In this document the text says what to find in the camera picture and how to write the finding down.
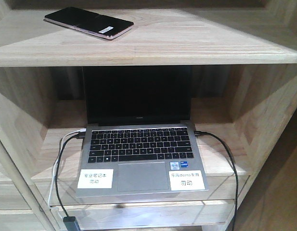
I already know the white label sticker left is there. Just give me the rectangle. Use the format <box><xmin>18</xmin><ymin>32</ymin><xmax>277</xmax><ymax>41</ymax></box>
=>
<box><xmin>77</xmin><ymin>169</ymin><xmax>114</xmax><ymax>189</ymax></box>

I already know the wooden desk shelf unit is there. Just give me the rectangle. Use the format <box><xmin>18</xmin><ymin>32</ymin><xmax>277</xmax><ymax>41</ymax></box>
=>
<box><xmin>0</xmin><ymin>0</ymin><xmax>297</xmax><ymax>231</ymax></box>

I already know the black smartphone pink frame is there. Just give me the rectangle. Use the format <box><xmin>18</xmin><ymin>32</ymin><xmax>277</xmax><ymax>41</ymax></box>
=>
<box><xmin>44</xmin><ymin>7</ymin><xmax>134</xmax><ymax>40</ymax></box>

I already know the black laptop cable right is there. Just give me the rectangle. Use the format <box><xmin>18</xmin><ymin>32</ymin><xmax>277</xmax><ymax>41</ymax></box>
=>
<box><xmin>194</xmin><ymin>130</ymin><xmax>239</xmax><ymax>231</ymax></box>

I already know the white label sticker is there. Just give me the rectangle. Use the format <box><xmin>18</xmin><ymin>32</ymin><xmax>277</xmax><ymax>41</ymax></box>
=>
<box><xmin>77</xmin><ymin>169</ymin><xmax>114</xmax><ymax>189</ymax></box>
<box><xmin>169</xmin><ymin>170</ymin><xmax>206</xmax><ymax>191</ymax></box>

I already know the white label sticker right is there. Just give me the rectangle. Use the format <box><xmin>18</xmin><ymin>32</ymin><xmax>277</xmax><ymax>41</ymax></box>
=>
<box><xmin>169</xmin><ymin>170</ymin><xmax>206</xmax><ymax>191</ymax></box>

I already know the black laptop cable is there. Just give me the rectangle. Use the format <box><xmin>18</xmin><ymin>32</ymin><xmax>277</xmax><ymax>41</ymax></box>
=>
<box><xmin>194</xmin><ymin>130</ymin><xmax>239</xmax><ymax>231</ymax></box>
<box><xmin>54</xmin><ymin>133</ymin><xmax>85</xmax><ymax>231</ymax></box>

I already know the white laptop cable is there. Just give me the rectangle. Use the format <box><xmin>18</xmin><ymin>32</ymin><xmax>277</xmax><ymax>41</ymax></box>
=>
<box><xmin>47</xmin><ymin>129</ymin><xmax>87</xmax><ymax>207</ymax></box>

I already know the black laptop cable left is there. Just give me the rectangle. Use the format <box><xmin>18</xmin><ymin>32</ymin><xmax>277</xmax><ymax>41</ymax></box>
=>
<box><xmin>54</xmin><ymin>133</ymin><xmax>85</xmax><ymax>231</ymax></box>

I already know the silver laptop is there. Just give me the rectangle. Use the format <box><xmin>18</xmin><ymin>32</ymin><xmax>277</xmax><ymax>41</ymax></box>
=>
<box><xmin>76</xmin><ymin>65</ymin><xmax>208</xmax><ymax>197</ymax></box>

